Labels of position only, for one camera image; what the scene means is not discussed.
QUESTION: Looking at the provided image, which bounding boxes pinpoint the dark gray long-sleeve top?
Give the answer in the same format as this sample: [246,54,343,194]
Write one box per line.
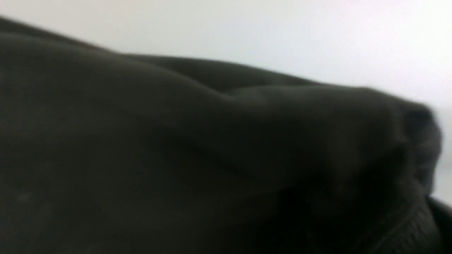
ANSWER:
[1,18,451,254]

